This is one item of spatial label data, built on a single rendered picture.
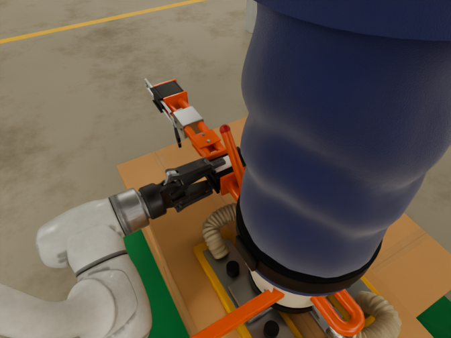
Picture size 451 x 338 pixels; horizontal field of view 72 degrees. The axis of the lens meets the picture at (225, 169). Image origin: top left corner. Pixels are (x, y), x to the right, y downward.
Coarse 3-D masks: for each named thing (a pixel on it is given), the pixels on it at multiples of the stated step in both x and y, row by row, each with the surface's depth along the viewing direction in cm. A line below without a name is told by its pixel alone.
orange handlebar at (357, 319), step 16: (208, 128) 83; (192, 144) 82; (208, 144) 78; (256, 304) 52; (320, 304) 52; (352, 304) 52; (224, 320) 50; (240, 320) 50; (336, 320) 50; (352, 320) 50; (192, 336) 49; (208, 336) 49
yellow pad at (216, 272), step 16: (208, 256) 70; (224, 256) 70; (240, 256) 70; (208, 272) 68; (224, 272) 68; (240, 272) 68; (224, 288) 65; (224, 304) 64; (256, 320) 61; (272, 320) 61; (288, 320) 62; (256, 336) 59; (272, 336) 57; (288, 336) 59
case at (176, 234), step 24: (168, 216) 80; (192, 216) 80; (168, 240) 76; (192, 240) 76; (168, 264) 72; (192, 264) 72; (192, 288) 68; (384, 288) 67; (192, 312) 65; (216, 312) 64; (408, 312) 64; (240, 336) 61; (312, 336) 61; (408, 336) 61; (432, 336) 61
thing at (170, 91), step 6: (174, 78) 96; (156, 84) 94; (162, 84) 94; (168, 84) 94; (174, 84) 94; (156, 90) 92; (162, 90) 92; (168, 90) 92; (174, 90) 92; (180, 90) 92; (162, 96) 90; (168, 96) 90; (174, 96) 90; (180, 96) 91; (186, 96) 93; (174, 102) 92; (180, 108) 94
